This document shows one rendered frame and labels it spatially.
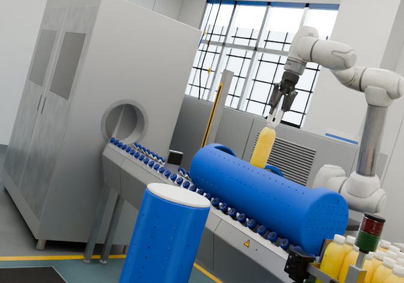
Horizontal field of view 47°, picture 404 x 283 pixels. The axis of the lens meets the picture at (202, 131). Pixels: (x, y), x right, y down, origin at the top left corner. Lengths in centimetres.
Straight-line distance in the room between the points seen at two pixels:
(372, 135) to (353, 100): 242
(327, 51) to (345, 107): 299
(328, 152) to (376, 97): 142
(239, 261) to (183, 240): 40
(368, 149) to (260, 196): 70
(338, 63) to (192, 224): 87
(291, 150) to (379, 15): 179
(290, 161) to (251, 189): 185
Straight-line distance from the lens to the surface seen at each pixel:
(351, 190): 258
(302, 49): 203
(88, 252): 377
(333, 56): 196
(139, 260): 195
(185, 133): 495
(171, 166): 299
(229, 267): 230
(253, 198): 214
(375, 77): 246
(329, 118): 501
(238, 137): 439
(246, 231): 219
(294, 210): 196
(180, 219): 187
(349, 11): 526
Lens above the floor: 144
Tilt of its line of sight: 4 degrees down
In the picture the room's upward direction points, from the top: 16 degrees clockwise
